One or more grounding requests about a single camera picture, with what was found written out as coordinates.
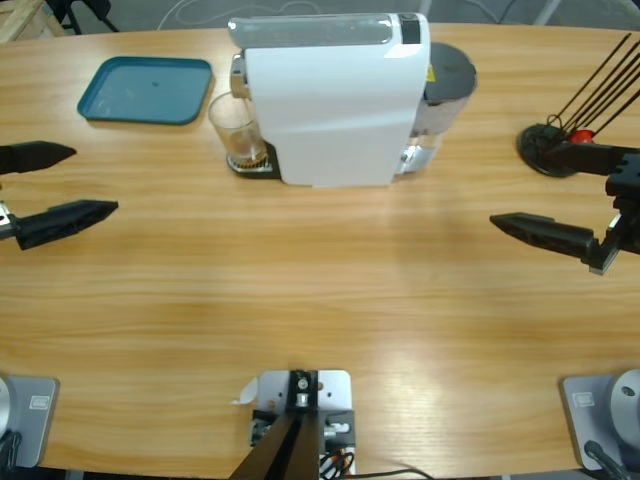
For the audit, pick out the white paper tab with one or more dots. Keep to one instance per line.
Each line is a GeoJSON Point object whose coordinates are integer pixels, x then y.
{"type": "Point", "coordinates": [247, 392]}

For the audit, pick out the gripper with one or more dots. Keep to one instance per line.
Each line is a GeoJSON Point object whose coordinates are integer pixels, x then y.
{"type": "Point", "coordinates": [627, 180]}
{"type": "Point", "coordinates": [7, 222]}

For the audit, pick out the white coffee machine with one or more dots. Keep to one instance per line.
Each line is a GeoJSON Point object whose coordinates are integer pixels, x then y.
{"type": "Point", "coordinates": [340, 110]}

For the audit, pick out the grey metal leg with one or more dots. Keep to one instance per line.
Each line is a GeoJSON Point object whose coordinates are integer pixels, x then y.
{"type": "Point", "coordinates": [547, 11]}

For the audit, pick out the black capsule holder stand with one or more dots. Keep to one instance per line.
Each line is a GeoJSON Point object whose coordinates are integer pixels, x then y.
{"type": "Point", "coordinates": [532, 145]}

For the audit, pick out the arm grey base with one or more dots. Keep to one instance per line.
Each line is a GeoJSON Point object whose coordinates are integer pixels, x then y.
{"type": "Point", "coordinates": [35, 420]}
{"type": "Point", "coordinates": [580, 420]}

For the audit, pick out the clear glass cup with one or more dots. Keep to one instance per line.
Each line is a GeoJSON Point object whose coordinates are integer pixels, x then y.
{"type": "Point", "coordinates": [232, 130]}

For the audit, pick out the teal plastic tray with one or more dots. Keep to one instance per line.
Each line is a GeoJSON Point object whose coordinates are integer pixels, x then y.
{"type": "Point", "coordinates": [150, 90]}

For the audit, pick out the red coffee capsule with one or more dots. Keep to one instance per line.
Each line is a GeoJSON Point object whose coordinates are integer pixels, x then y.
{"type": "Point", "coordinates": [582, 136]}

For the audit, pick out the wooden crate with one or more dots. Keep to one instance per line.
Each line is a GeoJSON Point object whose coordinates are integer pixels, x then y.
{"type": "Point", "coordinates": [20, 20]}

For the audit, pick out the clear water tank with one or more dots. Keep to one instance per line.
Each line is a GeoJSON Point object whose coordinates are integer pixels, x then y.
{"type": "Point", "coordinates": [447, 75]}

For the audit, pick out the white mount with dark post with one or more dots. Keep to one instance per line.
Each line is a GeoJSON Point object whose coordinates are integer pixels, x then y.
{"type": "Point", "coordinates": [332, 390]}

